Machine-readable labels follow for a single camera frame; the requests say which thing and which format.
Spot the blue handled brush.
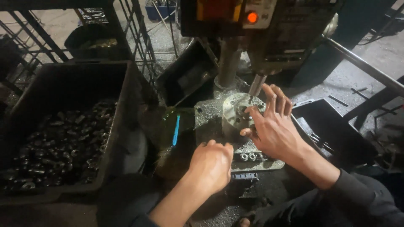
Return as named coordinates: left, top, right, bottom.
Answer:
left=172, top=114, right=181, bottom=146

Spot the steel drill spindle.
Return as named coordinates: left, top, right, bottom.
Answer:
left=248, top=74, right=268, bottom=98

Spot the black round bucket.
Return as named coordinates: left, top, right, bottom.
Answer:
left=64, top=23, right=128, bottom=61

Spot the steel machine feed lever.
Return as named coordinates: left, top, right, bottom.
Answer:
left=321, top=36, right=404, bottom=98

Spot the grey machine column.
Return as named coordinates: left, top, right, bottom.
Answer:
left=215, top=38, right=243, bottom=89

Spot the black tray with metal parts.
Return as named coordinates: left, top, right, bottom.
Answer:
left=291, top=98, right=379, bottom=168

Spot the blue plastic crate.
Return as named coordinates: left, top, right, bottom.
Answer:
left=145, top=0, right=177, bottom=22

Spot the person's right hand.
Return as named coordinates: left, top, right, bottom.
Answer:
left=239, top=83, right=309, bottom=162

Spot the black ribbed clamp block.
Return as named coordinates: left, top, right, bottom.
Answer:
left=231, top=172, right=259, bottom=182

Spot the grimy metal work table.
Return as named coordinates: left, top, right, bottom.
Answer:
left=194, top=93, right=285, bottom=173

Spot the round metal drilling fixture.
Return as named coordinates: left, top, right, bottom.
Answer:
left=222, top=93, right=267, bottom=140

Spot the black wire metal rack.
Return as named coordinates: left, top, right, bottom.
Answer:
left=0, top=0, right=160, bottom=95

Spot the large black plastic crate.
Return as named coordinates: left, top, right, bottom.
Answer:
left=0, top=61, right=134, bottom=204

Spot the black metal chute tray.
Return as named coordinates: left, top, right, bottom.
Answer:
left=155, top=38, right=219, bottom=108

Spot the pile of metal nuts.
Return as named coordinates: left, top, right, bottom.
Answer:
left=0, top=100, right=118, bottom=191

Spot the person's left hand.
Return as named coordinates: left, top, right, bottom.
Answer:
left=189, top=140, right=234, bottom=195

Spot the drill press machine head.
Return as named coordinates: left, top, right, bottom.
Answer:
left=180, top=0, right=345, bottom=76

